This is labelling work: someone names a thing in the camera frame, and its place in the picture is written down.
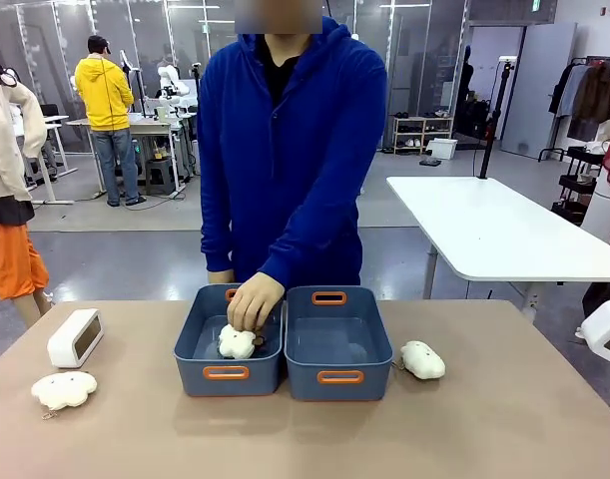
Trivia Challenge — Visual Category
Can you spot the white folding table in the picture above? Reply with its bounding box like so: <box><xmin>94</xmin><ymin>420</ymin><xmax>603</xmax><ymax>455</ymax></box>
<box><xmin>385</xmin><ymin>175</ymin><xmax>610</xmax><ymax>320</ymax></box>

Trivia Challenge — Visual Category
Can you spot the grey step stool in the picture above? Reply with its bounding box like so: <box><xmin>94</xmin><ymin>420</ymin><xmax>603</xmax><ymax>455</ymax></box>
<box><xmin>143</xmin><ymin>159</ymin><xmax>178</xmax><ymax>197</ymax></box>

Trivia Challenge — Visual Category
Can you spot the white cloud plush keychain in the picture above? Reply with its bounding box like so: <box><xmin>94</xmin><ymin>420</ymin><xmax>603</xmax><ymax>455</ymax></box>
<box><xmin>30</xmin><ymin>369</ymin><xmax>99</xmax><ymax>413</ymax></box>
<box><xmin>218</xmin><ymin>322</ymin><xmax>259</xmax><ymax>360</ymax></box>
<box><xmin>396</xmin><ymin>340</ymin><xmax>446</xmax><ymax>381</ymax></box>

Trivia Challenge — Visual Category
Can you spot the white digital clock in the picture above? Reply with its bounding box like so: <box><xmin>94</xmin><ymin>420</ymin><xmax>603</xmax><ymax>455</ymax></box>
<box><xmin>47</xmin><ymin>307</ymin><xmax>105</xmax><ymax>370</ymax></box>
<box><xmin>575</xmin><ymin>298</ymin><xmax>610</xmax><ymax>372</ymax></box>

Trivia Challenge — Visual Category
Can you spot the white desk with monitor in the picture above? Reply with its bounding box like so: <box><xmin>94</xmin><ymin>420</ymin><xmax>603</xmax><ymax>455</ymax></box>
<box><xmin>14</xmin><ymin>103</ymin><xmax>79</xmax><ymax>206</ymax></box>

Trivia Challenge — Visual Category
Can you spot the black utility cart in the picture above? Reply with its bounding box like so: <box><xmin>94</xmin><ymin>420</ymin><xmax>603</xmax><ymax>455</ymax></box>
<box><xmin>551</xmin><ymin>145</ymin><xmax>610</xmax><ymax>226</ymax></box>

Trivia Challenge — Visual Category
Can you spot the blue basket with orange handles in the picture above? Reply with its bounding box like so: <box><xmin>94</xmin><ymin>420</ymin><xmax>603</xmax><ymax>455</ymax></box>
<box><xmin>284</xmin><ymin>284</ymin><xmax>394</xmax><ymax>402</ymax></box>
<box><xmin>173</xmin><ymin>282</ymin><xmax>288</xmax><ymax>398</ymax></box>

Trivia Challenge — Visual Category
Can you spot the white height-adjustable desk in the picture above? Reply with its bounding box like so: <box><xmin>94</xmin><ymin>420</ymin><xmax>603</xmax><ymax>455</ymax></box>
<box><xmin>65</xmin><ymin>113</ymin><xmax>196</xmax><ymax>199</ymax></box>

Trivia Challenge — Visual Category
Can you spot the black tripod stand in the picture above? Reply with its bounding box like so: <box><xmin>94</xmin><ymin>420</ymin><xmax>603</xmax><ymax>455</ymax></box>
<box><xmin>477</xmin><ymin>55</ymin><xmax>516</xmax><ymax>181</ymax></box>

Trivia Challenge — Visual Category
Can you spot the clothes rack with garments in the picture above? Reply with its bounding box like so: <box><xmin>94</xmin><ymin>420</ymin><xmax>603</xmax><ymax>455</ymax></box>
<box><xmin>536</xmin><ymin>55</ymin><xmax>610</xmax><ymax>163</ymax></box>

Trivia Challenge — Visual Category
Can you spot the white box on floor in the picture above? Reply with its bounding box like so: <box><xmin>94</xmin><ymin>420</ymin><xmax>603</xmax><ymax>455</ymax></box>
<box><xmin>425</xmin><ymin>137</ymin><xmax>459</xmax><ymax>161</ymax></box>

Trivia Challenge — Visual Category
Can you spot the mannequin with beige jacket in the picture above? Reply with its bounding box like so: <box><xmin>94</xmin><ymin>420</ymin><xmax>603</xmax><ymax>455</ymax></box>
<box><xmin>0</xmin><ymin>49</ymin><xmax>54</xmax><ymax>330</ymax></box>

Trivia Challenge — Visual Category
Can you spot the person's left hand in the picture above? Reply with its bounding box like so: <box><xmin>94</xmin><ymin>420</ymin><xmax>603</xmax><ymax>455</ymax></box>
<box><xmin>227</xmin><ymin>271</ymin><xmax>287</xmax><ymax>333</ymax></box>

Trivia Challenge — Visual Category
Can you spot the wooden shoe rack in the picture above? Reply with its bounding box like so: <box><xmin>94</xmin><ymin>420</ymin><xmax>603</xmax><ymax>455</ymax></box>
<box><xmin>391</xmin><ymin>114</ymin><xmax>455</xmax><ymax>156</ymax></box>

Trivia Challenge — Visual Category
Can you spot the person in yellow hoodie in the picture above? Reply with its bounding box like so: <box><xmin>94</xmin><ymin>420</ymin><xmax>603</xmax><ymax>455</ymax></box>
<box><xmin>74</xmin><ymin>34</ymin><xmax>148</xmax><ymax>208</ymax></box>

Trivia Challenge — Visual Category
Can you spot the person in blue hoodie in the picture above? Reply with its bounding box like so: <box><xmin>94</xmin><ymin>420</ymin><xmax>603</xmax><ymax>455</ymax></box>
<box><xmin>197</xmin><ymin>14</ymin><xmax>389</xmax><ymax>300</ymax></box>

